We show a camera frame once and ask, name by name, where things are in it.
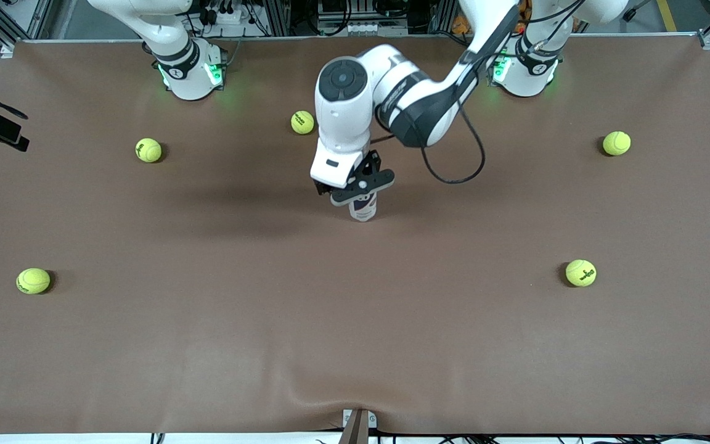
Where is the blue white tennis ball can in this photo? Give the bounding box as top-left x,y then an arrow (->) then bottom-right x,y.
348,191 -> 378,223

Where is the yellow-green tennis ball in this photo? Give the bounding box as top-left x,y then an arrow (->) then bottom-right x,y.
135,138 -> 163,163
565,259 -> 597,287
16,267 -> 51,295
602,130 -> 632,157
290,110 -> 316,135

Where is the white socket strip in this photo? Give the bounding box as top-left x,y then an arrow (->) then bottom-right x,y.
321,22 -> 409,36

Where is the white power strip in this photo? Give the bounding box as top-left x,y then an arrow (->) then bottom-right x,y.
198,2 -> 258,29

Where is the brown table mat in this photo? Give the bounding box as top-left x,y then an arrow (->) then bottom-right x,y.
0,34 -> 710,435

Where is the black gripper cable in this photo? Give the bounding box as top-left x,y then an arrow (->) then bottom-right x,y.
370,0 -> 584,186

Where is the metal bracket with post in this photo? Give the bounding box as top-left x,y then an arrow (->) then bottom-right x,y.
341,408 -> 378,444

